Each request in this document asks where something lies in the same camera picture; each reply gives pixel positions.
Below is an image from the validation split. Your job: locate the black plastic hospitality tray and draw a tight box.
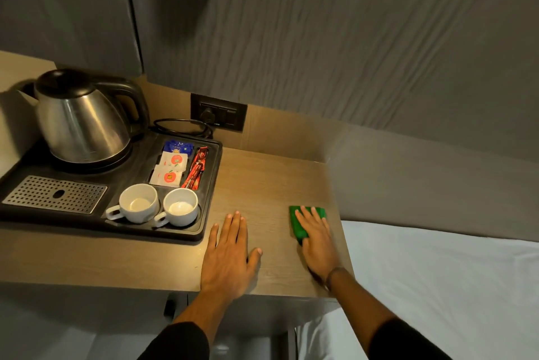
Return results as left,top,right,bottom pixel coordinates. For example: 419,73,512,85
0,128,223,243

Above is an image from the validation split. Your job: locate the person's left forearm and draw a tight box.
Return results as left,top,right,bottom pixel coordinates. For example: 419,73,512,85
138,291,233,360

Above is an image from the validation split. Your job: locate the red stick sachet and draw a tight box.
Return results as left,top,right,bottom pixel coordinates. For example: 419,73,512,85
190,147,209,181
181,158,204,191

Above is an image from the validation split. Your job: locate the white sachet with red print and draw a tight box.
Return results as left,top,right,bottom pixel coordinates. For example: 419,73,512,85
149,165,184,188
158,151,188,172

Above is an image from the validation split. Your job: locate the white bed sheet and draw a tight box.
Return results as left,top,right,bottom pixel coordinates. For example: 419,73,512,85
296,220,539,360

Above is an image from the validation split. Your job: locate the grey padded headboard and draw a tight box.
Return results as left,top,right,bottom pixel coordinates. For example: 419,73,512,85
326,125,539,243

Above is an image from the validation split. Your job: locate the stainless steel electric kettle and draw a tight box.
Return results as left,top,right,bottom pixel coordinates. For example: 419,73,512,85
17,69,150,163

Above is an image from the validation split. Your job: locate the black wall socket plate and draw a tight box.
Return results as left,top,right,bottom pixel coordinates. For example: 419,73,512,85
190,93,248,133

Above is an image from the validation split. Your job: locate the black power cable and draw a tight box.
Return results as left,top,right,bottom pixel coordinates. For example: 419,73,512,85
152,118,214,140

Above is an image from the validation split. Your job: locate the person's right hand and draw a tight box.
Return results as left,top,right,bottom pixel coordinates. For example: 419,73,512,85
294,206,342,285

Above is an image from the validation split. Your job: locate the white ceramic cup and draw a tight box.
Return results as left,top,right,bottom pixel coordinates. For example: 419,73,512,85
154,188,199,228
105,184,161,225

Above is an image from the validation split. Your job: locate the person's right forearm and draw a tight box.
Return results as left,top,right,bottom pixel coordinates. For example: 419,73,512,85
323,267,452,360

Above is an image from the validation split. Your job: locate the person's left hand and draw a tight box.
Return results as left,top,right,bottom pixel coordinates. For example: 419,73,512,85
200,211,263,302

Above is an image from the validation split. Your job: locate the green scrub sponge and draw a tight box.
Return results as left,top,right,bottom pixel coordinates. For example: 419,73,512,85
289,205,327,246

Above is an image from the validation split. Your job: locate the perforated metal drip grate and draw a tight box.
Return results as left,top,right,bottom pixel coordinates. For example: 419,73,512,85
2,175,108,215

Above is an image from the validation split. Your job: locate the blue sachet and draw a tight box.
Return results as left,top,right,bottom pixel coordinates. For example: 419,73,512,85
163,140,195,157

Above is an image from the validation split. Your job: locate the black kettle base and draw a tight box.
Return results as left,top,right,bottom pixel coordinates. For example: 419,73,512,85
50,143,134,174

